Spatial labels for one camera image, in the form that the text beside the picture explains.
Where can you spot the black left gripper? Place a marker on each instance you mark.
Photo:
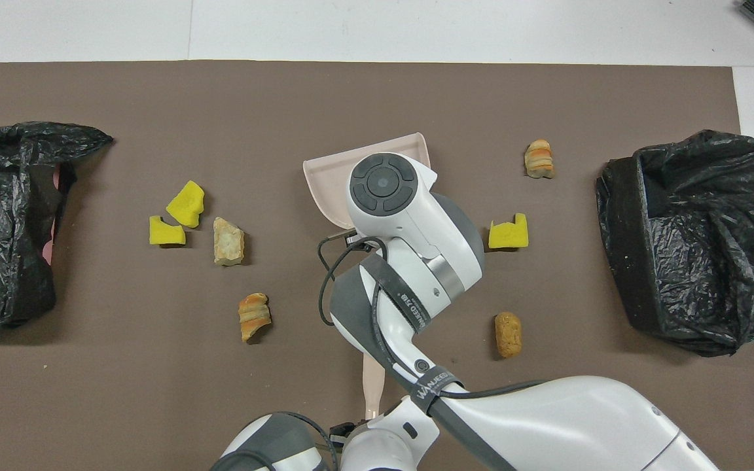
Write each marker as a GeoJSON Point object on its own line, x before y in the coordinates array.
{"type": "Point", "coordinates": [347, 432]}

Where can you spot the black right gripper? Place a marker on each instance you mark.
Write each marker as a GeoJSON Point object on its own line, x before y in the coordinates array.
{"type": "Point", "coordinates": [364, 245]}

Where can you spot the beige hand brush black bristles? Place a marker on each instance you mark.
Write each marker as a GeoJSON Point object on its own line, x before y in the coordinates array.
{"type": "Point", "coordinates": [374, 386]}

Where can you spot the beige plastic dustpan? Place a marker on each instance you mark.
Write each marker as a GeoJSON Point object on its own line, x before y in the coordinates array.
{"type": "Point", "coordinates": [331, 176]}

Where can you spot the pale bread piece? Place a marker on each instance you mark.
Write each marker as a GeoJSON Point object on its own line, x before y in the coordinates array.
{"type": "Point", "coordinates": [228, 242]}

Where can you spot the orange striped croissant piece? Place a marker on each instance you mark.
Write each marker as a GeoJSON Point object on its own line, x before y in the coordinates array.
{"type": "Point", "coordinates": [538, 159]}
{"type": "Point", "coordinates": [252, 317]}

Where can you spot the large yellow sponge piece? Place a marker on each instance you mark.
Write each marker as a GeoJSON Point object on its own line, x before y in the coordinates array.
{"type": "Point", "coordinates": [185, 204]}

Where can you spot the notched yellow sponge piece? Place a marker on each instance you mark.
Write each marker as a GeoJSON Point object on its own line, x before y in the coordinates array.
{"type": "Point", "coordinates": [509, 235]}

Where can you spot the yellow green sponge piece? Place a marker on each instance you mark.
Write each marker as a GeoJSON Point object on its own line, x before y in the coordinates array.
{"type": "Point", "coordinates": [166, 233]}

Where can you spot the brown bread roll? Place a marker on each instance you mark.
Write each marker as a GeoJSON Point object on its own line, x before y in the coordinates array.
{"type": "Point", "coordinates": [508, 335]}

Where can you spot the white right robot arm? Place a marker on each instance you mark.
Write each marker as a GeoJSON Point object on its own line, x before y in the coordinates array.
{"type": "Point", "coordinates": [416, 216]}

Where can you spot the black-bagged pink trash bin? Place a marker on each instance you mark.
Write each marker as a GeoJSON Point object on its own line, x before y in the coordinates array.
{"type": "Point", "coordinates": [4, 163]}

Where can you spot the brown table mat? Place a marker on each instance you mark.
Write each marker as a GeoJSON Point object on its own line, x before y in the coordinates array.
{"type": "Point", "coordinates": [154, 98]}

